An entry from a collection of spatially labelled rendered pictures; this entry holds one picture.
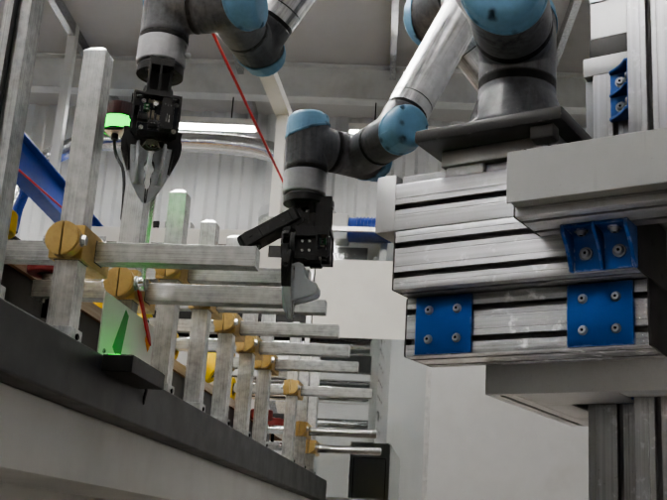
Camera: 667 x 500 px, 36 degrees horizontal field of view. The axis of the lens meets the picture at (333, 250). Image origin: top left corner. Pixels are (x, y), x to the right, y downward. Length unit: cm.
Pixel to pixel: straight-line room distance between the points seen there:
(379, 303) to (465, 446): 644
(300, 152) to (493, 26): 47
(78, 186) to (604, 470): 87
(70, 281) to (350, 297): 286
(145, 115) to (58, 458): 51
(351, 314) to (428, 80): 256
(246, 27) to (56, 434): 66
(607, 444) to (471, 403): 908
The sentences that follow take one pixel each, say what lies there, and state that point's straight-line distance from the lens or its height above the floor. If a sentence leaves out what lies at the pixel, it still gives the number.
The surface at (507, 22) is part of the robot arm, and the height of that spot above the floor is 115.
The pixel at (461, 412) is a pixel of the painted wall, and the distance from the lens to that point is 1065.
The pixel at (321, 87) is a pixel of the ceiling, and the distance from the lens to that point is 1029.
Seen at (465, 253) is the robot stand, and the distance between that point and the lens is 147.
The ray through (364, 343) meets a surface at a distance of 424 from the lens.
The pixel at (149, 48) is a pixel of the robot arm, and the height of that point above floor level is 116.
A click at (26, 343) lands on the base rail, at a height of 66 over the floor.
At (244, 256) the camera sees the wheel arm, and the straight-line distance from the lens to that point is 149.
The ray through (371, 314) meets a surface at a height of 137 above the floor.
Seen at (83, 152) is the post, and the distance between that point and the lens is 156.
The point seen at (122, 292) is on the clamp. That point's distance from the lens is 171.
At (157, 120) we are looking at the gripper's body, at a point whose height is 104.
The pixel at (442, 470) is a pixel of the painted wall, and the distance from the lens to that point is 1058.
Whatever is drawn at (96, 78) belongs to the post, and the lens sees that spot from 160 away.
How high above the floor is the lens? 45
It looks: 16 degrees up
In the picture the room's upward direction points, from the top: 4 degrees clockwise
